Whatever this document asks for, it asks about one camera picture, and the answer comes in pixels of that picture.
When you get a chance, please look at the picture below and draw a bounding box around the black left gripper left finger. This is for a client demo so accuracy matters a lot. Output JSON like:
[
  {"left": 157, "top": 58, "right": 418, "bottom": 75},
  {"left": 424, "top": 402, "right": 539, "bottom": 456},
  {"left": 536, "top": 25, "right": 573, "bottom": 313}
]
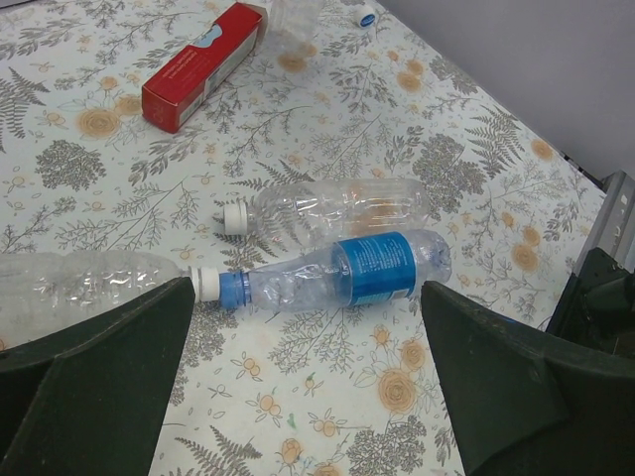
[{"left": 1, "top": 278, "right": 194, "bottom": 475}]

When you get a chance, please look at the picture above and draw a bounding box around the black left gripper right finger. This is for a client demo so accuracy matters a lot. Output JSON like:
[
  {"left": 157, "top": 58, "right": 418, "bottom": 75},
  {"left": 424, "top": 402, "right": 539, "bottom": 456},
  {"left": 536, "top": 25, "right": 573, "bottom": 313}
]
[{"left": 421, "top": 282, "right": 634, "bottom": 475}]

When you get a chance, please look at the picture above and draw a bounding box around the blue label crushed bottle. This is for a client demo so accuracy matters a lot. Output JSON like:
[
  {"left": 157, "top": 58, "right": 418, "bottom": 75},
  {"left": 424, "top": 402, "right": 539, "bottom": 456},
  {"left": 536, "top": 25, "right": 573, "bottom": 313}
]
[{"left": 217, "top": 229, "right": 451, "bottom": 312}]

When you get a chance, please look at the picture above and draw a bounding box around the white blue bottle cap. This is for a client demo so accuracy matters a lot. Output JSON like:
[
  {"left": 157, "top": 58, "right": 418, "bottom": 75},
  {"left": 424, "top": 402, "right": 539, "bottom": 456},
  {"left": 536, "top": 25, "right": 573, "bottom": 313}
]
[{"left": 354, "top": 4, "right": 376, "bottom": 29}]

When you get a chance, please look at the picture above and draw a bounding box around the Pocari Sweat blue label bottle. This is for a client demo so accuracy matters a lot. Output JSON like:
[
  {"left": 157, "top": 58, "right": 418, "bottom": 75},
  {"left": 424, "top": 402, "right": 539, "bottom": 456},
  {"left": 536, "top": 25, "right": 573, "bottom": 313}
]
[{"left": 268, "top": 0, "right": 323, "bottom": 52}]

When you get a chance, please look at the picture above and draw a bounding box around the clear crumpled long bottle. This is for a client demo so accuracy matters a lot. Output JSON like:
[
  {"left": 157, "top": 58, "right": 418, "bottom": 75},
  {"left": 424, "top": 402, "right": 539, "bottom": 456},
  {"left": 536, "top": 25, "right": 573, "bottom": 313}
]
[{"left": 1, "top": 251, "right": 219, "bottom": 351}]

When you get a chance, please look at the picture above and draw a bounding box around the clear bottle white cap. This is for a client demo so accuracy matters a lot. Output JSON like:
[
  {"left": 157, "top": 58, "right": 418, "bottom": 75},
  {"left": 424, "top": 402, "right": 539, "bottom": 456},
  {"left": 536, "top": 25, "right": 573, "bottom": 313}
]
[{"left": 222, "top": 178, "right": 432, "bottom": 249}]

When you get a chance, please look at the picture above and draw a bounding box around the red toothpaste box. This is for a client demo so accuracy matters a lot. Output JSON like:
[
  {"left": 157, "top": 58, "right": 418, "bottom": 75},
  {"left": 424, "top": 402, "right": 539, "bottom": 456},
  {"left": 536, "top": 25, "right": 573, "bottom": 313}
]
[{"left": 141, "top": 2, "right": 268, "bottom": 133}]

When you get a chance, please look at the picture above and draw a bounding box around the floral patterned table mat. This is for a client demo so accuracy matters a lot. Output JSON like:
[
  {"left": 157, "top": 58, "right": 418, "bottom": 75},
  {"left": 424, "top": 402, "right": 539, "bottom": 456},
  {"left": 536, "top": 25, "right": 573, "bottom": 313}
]
[{"left": 1, "top": 1, "right": 604, "bottom": 475}]

